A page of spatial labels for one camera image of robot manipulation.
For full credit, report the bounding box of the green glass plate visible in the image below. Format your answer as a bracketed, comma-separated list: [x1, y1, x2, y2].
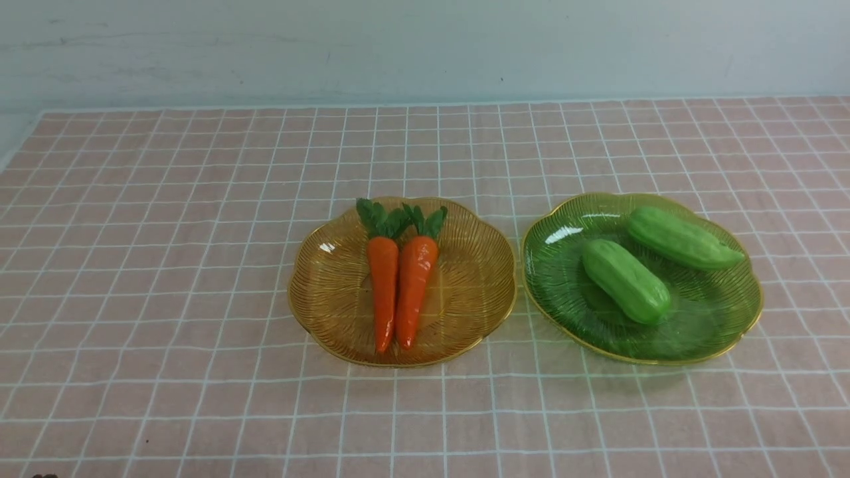
[521, 193, 763, 365]

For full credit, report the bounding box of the green toy cucumber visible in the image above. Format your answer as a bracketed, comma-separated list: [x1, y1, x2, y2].
[582, 239, 672, 325]
[626, 206, 746, 270]

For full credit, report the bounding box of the orange toy carrot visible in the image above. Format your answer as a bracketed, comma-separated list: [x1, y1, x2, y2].
[355, 199, 410, 354]
[395, 203, 448, 350]

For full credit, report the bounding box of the pink checkered tablecloth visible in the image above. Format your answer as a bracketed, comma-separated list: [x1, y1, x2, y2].
[1, 97, 848, 477]

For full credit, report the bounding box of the amber glass plate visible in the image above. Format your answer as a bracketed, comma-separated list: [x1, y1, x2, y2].
[288, 197, 518, 367]

